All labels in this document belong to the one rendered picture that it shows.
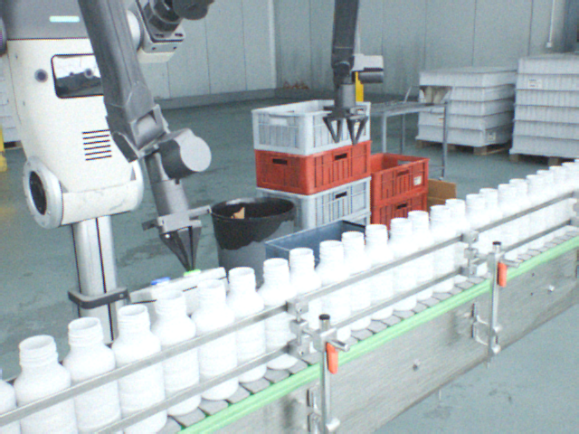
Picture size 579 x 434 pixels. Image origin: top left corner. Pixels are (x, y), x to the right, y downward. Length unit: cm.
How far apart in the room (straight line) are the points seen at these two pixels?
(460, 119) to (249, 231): 549
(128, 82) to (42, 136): 40
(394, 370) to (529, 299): 47
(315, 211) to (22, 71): 234
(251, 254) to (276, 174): 57
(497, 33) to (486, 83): 447
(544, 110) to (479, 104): 85
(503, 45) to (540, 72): 488
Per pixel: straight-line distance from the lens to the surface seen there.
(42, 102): 135
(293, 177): 345
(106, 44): 99
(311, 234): 185
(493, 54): 1257
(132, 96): 102
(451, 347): 129
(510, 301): 145
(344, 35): 150
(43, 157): 139
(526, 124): 773
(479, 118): 814
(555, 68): 757
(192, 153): 100
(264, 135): 353
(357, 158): 373
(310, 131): 335
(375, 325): 113
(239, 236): 315
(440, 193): 447
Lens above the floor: 149
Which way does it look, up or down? 16 degrees down
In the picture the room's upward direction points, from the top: 2 degrees counter-clockwise
